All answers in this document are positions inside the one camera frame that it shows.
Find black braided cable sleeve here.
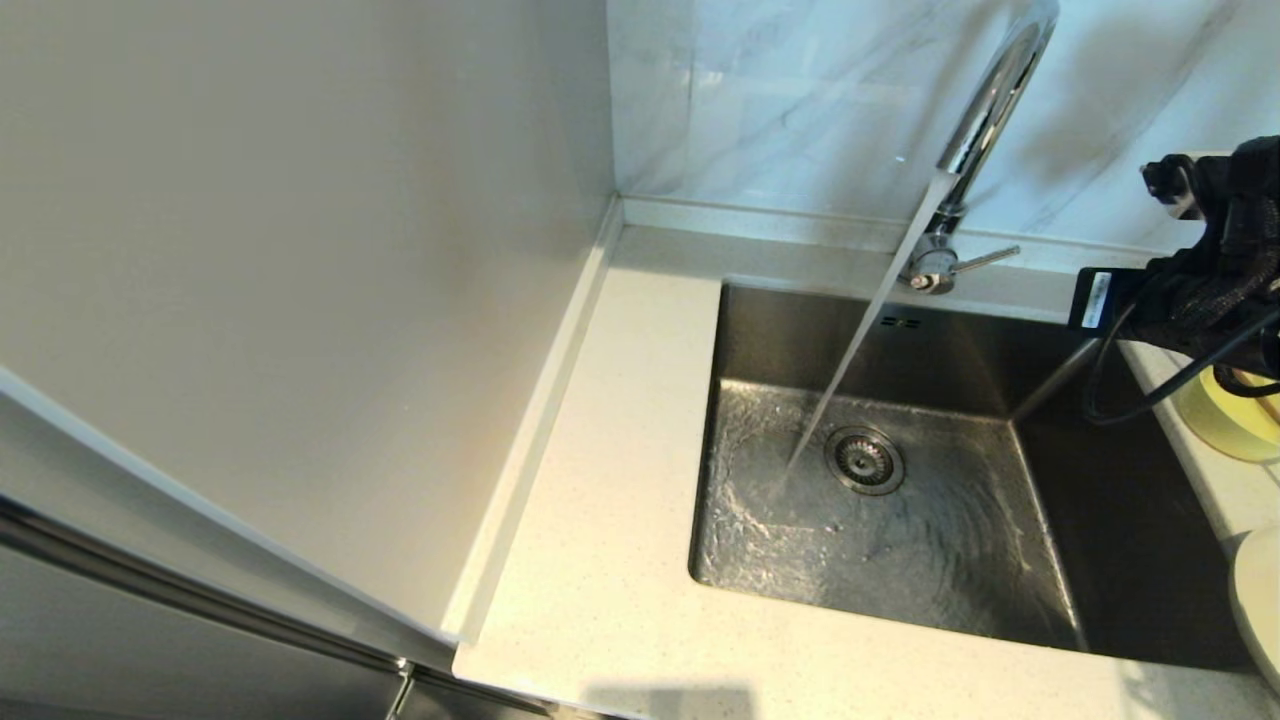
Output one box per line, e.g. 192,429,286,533
1128,135,1280,353

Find tall grey cabinet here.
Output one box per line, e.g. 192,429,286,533
0,0,617,720

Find white ceramic bowl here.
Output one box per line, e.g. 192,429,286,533
1229,527,1280,697

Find stainless steel sink basin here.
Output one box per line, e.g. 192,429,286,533
687,282,1259,671

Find yellow plastic bowl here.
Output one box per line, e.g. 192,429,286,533
1175,365,1280,463

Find round metal drain strainer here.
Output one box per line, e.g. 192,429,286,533
825,426,907,497

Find chrome gooseneck faucet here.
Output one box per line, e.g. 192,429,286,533
897,0,1059,297

